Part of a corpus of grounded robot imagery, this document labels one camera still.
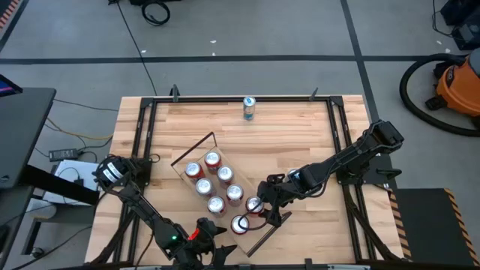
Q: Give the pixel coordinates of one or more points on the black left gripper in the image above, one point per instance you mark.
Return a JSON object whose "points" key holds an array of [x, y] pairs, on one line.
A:
{"points": [[197, 255]]}

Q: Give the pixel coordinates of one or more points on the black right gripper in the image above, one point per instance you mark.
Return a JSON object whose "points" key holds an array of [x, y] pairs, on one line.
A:
{"points": [[277, 189]]}

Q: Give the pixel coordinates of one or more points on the red Coca-Cola Star Wars can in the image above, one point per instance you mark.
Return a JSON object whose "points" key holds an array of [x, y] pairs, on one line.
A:
{"points": [[253, 203]]}

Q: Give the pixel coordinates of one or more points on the wooden shelf with black legs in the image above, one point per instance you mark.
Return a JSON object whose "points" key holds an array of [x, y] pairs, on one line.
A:
{"points": [[243, 242]]}

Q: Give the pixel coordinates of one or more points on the red cherry Coca-Cola Zero can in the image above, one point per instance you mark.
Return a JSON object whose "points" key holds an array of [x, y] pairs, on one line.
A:
{"points": [[239, 224]]}

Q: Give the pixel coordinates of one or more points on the red Coca-Cola Original Taste can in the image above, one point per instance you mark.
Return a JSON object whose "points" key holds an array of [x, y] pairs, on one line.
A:
{"points": [[216, 204]]}

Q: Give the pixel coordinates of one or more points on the red Coca-Cola Zero Sugar can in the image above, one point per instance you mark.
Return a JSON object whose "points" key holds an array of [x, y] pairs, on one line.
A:
{"points": [[234, 192]]}

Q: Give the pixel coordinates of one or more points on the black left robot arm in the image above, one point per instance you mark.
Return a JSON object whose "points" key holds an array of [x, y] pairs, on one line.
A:
{"points": [[150, 217]]}

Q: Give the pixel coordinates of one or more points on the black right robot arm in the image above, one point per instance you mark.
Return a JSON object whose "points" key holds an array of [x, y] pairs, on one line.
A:
{"points": [[348, 157]]}

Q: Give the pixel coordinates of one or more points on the black table clamp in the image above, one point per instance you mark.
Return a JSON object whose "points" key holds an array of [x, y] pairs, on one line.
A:
{"points": [[307, 263], [313, 94], [174, 93]]}

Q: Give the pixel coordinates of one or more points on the white paper sheet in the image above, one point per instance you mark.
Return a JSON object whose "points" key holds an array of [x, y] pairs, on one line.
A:
{"points": [[71, 172]]}

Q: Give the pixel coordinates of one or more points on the black mat with hazard stripes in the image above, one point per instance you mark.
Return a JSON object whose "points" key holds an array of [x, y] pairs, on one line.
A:
{"points": [[431, 225]]}

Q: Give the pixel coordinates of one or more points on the black desk foot beam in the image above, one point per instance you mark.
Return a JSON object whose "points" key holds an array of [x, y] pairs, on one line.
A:
{"points": [[56, 183]]}

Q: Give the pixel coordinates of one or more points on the black power adapter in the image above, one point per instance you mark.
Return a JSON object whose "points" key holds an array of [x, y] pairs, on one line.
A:
{"points": [[63, 154]]}

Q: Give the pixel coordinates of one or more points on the black desk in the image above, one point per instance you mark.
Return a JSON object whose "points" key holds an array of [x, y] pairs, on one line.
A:
{"points": [[22, 135]]}

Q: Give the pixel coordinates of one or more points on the dark monitor screen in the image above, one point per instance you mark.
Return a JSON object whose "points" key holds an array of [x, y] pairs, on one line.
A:
{"points": [[7, 87]]}

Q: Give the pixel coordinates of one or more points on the black equipment case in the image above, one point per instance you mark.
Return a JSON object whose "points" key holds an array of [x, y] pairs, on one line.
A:
{"points": [[465, 30]]}

